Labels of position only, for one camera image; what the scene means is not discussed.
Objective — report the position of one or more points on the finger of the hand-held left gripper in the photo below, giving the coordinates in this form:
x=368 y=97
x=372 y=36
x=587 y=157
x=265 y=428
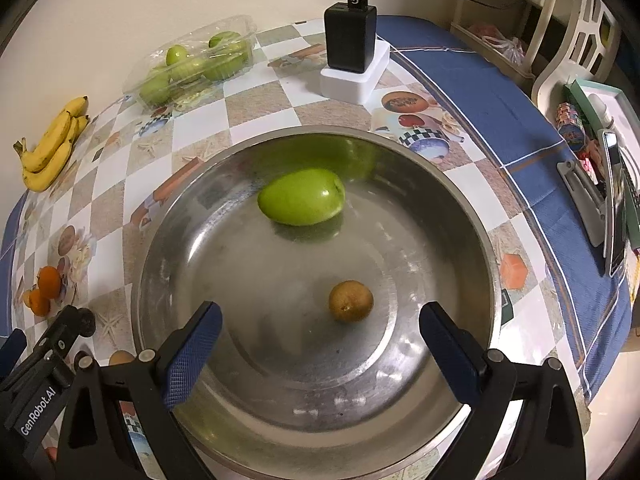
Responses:
x=12 y=352
x=65 y=327

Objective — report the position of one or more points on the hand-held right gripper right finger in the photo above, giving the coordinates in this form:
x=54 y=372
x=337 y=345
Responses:
x=450 y=357

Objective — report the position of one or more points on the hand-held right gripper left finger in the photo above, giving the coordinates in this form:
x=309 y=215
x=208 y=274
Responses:
x=192 y=355

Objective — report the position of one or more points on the orange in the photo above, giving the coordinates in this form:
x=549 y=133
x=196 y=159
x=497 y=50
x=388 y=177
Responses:
x=50 y=279
x=37 y=302

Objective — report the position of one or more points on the stainless steel bowl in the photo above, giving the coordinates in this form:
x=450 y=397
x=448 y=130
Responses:
x=280 y=310

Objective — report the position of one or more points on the small brown fruit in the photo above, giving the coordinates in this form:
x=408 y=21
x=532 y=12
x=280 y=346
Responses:
x=351 y=301
x=121 y=358

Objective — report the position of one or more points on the yellow banana bunch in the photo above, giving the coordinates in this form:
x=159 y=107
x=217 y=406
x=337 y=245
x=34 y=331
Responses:
x=50 y=155

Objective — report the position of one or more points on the green lime on plate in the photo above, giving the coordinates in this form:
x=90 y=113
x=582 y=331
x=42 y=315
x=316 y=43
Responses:
x=300 y=202

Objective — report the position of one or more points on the grey phone stand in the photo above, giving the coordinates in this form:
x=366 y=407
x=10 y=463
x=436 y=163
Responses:
x=580 y=195

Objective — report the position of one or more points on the smartphone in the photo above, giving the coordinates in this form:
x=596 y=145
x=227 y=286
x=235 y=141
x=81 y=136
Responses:
x=615 y=205

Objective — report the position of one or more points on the stack of colourful tins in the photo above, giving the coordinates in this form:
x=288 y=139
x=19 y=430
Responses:
x=572 y=127

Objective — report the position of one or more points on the checkered blue-bordered tablecloth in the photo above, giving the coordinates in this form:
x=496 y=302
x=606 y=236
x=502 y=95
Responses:
x=280 y=105

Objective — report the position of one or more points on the white box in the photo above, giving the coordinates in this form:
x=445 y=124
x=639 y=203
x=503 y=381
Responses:
x=352 y=87

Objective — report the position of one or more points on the pile of green jujubes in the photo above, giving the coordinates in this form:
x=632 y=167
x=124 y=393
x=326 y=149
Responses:
x=192 y=67

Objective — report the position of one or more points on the green box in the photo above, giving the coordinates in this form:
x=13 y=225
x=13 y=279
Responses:
x=622 y=105

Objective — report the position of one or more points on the plastic bag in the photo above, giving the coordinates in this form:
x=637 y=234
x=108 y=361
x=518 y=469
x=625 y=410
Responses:
x=505 y=45

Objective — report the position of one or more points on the black power adapter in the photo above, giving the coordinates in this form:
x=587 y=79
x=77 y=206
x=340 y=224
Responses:
x=350 y=35

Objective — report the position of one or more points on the white plastic chair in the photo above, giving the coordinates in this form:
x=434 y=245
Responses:
x=582 y=35

